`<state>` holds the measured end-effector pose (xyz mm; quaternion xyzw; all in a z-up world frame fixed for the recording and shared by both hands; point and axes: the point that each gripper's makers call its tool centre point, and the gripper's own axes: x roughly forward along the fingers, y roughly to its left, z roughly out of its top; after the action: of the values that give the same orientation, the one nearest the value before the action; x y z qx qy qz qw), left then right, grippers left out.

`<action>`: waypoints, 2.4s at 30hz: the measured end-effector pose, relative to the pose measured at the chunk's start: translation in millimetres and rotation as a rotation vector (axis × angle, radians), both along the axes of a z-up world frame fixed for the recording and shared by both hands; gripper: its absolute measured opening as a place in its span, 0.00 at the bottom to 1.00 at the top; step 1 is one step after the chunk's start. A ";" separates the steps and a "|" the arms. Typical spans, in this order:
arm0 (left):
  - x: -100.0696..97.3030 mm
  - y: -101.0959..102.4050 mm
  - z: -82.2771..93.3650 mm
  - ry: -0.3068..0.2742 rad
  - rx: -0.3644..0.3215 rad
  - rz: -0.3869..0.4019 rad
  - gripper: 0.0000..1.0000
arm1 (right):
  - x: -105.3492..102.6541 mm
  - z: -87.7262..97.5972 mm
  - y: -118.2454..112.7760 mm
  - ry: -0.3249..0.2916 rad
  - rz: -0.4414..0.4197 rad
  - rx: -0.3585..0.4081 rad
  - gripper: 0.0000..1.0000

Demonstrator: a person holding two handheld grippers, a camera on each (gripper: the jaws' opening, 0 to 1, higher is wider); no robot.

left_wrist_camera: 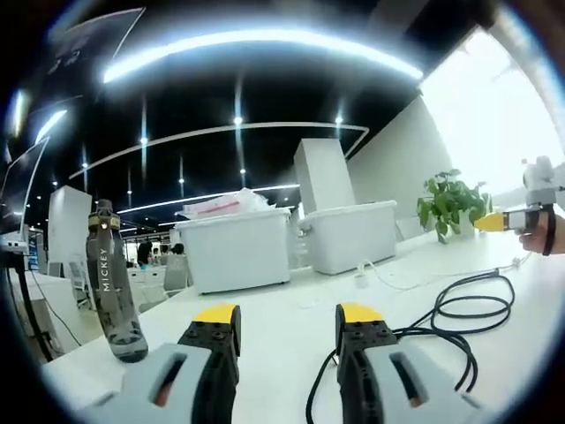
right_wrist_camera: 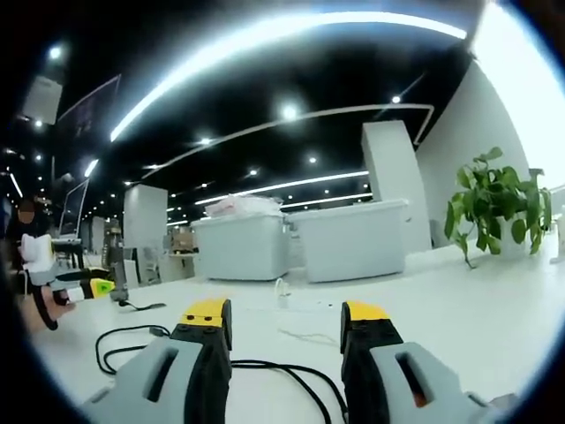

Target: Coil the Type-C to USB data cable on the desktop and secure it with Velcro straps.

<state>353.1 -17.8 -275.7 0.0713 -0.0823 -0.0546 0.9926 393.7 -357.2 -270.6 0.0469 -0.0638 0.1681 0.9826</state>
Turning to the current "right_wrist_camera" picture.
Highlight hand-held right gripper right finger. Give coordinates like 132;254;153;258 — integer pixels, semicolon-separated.
339;300;502;424

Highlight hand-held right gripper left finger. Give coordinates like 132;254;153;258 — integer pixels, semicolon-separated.
79;298;233;424

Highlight black Velcro strap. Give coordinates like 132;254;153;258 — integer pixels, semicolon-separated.
117;299;168;311

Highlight black data cable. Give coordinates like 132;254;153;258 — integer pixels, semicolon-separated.
94;324;350;424

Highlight white desktop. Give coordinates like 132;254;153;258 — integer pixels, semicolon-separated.
26;241;565;424

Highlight person's left hand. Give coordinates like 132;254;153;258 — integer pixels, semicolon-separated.
26;285;77;331

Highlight grey metal stand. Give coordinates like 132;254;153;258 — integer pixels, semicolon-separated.
107;240;131;307

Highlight cardboard boxes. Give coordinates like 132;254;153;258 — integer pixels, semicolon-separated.
169;230;200;256

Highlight large white plastic storage box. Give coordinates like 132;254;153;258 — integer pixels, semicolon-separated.
285;197;410;284

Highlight hanging white sign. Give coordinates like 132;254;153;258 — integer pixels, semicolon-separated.
20;75;64;125

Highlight hanging purple screen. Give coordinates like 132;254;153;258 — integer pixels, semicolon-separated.
56;73;123;139

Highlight pile of white bags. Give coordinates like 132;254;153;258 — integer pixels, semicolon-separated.
204;195;284;218

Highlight white plant pot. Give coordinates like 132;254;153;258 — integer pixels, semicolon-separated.
493;215;536;261

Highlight green potted plant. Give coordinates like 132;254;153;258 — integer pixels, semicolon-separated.
443;146;554;269

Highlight white cable with plug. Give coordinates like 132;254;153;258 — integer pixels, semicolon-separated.
272;277;339;312

